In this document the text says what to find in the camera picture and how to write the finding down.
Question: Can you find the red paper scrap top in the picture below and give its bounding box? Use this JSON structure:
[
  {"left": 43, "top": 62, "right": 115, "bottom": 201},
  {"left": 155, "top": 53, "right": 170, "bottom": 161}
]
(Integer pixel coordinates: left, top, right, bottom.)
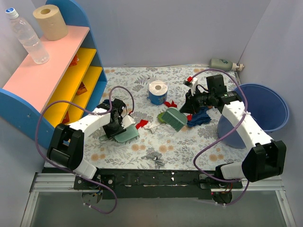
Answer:
[{"left": 164, "top": 100, "right": 178, "bottom": 108}]

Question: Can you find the grey lotion bottle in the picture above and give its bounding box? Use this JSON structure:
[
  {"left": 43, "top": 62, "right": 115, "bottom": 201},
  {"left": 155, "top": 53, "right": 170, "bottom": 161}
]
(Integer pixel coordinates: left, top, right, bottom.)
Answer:
[{"left": 209, "top": 58, "right": 244, "bottom": 71}]

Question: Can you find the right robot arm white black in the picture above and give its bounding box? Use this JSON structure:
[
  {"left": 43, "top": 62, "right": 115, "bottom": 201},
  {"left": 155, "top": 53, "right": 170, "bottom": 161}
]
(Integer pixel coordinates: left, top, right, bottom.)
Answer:
[{"left": 179, "top": 74, "right": 286, "bottom": 188}]

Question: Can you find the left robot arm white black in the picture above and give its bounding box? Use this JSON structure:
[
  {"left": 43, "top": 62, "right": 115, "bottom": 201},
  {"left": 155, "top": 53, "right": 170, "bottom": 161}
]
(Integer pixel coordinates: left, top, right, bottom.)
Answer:
[{"left": 47, "top": 99, "right": 126, "bottom": 189}]

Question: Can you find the green dustpan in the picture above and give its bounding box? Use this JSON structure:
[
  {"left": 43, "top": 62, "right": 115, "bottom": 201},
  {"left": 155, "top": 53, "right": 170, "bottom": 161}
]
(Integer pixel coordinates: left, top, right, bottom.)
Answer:
[{"left": 112, "top": 125, "right": 140, "bottom": 143}]

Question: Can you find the green hand brush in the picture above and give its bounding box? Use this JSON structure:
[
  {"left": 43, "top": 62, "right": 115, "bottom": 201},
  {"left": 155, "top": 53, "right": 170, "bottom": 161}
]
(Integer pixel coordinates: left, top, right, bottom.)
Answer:
[{"left": 161, "top": 107, "right": 187, "bottom": 132}]

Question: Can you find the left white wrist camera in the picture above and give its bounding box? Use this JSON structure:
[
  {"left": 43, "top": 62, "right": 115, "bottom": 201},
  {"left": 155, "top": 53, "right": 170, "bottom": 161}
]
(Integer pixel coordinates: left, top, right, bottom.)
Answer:
[{"left": 121, "top": 115, "right": 136, "bottom": 129}]

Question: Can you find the clear plastic water bottle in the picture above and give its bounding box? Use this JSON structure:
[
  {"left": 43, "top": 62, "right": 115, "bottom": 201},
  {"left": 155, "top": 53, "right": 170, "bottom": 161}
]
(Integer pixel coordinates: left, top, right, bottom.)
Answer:
[{"left": 5, "top": 8, "right": 50, "bottom": 64}]

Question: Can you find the red paper scrap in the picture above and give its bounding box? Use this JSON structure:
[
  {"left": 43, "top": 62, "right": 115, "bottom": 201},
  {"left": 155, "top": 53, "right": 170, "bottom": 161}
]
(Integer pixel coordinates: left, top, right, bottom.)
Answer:
[
  {"left": 135, "top": 119, "right": 149, "bottom": 130},
  {"left": 164, "top": 100, "right": 178, "bottom": 108},
  {"left": 187, "top": 114, "right": 192, "bottom": 121}
]

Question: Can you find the white paper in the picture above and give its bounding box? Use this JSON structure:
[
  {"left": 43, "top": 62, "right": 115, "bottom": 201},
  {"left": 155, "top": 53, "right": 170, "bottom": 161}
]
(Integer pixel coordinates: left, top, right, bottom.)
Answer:
[{"left": 143, "top": 122, "right": 157, "bottom": 134}]

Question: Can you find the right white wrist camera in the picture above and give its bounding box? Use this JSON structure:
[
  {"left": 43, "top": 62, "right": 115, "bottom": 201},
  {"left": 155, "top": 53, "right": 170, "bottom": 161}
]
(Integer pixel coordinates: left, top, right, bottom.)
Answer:
[{"left": 183, "top": 77, "right": 198, "bottom": 95}]

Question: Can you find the blue plastic bucket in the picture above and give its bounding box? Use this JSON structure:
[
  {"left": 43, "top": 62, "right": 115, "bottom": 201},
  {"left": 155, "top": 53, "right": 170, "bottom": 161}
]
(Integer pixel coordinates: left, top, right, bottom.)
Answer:
[{"left": 217, "top": 83, "right": 289, "bottom": 149}]

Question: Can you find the green crumpled paper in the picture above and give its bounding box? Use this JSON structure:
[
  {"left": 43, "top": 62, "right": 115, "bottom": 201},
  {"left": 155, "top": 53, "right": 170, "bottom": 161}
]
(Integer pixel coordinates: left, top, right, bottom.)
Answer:
[{"left": 157, "top": 112, "right": 165, "bottom": 123}]

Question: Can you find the orange item middle shelf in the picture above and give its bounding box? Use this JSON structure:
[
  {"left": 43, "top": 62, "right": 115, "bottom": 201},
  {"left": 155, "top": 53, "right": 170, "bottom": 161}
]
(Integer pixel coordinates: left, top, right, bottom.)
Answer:
[{"left": 76, "top": 82, "right": 87, "bottom": 96}]

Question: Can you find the grey paper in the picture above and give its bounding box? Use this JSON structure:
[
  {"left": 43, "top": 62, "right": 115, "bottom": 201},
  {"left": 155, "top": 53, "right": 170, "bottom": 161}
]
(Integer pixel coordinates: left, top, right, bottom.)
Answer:
[{"left": 141, "top": 152, "right": 165, "bottom": 166}]

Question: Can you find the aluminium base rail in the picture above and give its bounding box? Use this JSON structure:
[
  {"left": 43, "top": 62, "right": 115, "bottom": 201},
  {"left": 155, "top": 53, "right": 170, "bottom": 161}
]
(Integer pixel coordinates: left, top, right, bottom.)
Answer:
[{"left": 21, "top": 168, "right": 296, "bottom": 227}]

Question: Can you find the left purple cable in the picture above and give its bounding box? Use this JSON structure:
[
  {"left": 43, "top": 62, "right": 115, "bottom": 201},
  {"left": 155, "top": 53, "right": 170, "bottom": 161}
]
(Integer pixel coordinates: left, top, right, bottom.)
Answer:
[{"left": 35, "top": 86, "right": 135, "bottom": 215}]

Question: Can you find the blue pink yellow shelf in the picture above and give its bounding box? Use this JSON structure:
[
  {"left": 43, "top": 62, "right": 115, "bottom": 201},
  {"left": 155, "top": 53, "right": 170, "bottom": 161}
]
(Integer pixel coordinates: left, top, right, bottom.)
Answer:
[{"left": 0, "top": 0, "right": 107, "bottom": 148}]

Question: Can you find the orange item upper shelf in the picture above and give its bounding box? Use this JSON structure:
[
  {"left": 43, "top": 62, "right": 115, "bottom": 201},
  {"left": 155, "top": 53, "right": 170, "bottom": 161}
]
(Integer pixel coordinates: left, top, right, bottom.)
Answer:
[{"left": 69, "top": 54, "right": 79, "bottom": 67}]

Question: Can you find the brown toilet paper roll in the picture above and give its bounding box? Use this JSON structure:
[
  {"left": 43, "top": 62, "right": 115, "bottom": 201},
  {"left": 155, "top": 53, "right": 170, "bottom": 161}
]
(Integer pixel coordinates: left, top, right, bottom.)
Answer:
[{"left": 33, "top": 4, "right": 68, "bottom": 41}]

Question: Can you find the small dark blue scrap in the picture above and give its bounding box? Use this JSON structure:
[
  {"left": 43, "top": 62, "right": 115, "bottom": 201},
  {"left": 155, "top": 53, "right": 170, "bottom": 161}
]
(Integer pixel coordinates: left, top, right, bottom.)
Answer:
[{"left": 102, "top": 99, "right": 112, "bottom": 105}]

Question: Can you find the orange item shelf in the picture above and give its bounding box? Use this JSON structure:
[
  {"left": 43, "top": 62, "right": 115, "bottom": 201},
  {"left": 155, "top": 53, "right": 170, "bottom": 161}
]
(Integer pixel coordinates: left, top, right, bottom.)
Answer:
[
  {"left": 69, "top": 54, "right": 79, "bottom": 67},
  {"left": 62, "top": 111, "right": 70, "bottom": 124},
  {"left": 76, "top": 82, "right": 87, "bottom": 96}
]

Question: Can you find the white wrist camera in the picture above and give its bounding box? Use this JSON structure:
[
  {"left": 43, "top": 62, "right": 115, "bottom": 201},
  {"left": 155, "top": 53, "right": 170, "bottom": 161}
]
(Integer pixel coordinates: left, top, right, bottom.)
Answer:
[
  {"left": 183, "top": 77, "right": 198, "bottom": 95},
  {"left": 121, "top": 115, "right": 136, "bottom": 129}
]

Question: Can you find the white toilet roll blue wrap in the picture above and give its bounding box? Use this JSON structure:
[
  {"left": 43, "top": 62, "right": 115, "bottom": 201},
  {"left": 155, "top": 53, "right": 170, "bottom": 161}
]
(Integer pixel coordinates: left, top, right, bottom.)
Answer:
[{"left": 148, "top": 80, "right": 168, "bottom": 105}]

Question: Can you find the orange item lower shelf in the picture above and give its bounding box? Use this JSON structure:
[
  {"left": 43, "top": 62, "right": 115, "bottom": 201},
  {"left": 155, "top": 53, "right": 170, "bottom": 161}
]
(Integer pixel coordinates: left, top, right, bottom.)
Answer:
[{"left": 62, "top": 111, "right": 70, "bottom": 124}]

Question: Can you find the dark blue crumpled paper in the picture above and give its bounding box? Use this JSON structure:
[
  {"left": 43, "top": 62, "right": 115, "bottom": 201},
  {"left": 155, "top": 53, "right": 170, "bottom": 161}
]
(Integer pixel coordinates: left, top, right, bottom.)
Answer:
[{"left": 187, "top": 107, "right": 211, "bottom": 128}]

